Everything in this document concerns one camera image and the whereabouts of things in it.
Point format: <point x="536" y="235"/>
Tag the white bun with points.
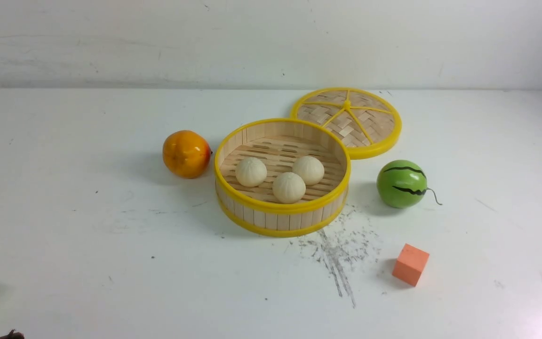
<point x="250" y="172"/>
<point x="310" y="169"/>
<point x="288" y="188"/>

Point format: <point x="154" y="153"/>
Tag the green toy watermelon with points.
<point x="402" y="184"/>

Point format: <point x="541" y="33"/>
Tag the yellow-rimmed bamboo steamer tray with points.
<point x="278" y="143"/>

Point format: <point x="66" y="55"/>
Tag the orange toy fruit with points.
<point x="186" y="154"/>

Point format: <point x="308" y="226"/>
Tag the orange foam cube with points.
<point x="410" y="264"/>

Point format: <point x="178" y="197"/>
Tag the yellow-rimmed woven steamer lid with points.
<point x="365" y="123"/>

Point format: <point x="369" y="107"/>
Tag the dark object at bottom edge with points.
<point x="13" y="334"/>

